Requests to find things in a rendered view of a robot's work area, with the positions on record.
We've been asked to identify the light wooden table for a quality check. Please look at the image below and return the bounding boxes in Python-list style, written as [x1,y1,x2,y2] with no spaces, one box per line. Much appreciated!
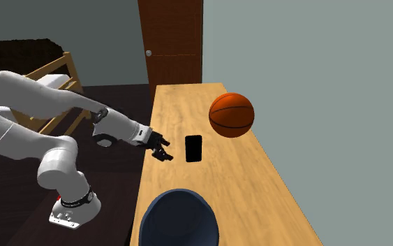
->
[128,82,325,246]

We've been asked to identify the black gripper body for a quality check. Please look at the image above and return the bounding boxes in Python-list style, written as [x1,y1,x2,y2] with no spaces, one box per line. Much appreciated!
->
[144,130,164,153]

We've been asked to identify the brown wooden door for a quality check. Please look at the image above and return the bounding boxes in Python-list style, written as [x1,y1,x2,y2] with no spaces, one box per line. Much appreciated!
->
[137,0,204,101]

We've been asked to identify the orange basketball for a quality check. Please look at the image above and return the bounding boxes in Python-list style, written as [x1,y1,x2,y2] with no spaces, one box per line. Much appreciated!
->
[208,92,255,139]

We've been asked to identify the dark blue bowl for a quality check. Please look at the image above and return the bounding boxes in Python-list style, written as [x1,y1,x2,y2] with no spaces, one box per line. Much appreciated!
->
[138,188,221,246]

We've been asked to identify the wooden frame chair white cushion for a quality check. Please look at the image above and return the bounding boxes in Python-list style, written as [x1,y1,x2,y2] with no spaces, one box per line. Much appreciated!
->
[11,50,92,136]

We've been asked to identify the black phone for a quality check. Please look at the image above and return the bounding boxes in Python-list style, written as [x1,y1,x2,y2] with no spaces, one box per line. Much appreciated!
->
[184,134,203,164]

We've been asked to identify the dark robot stand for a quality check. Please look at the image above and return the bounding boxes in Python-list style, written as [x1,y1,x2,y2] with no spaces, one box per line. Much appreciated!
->
[7,170,140,246]

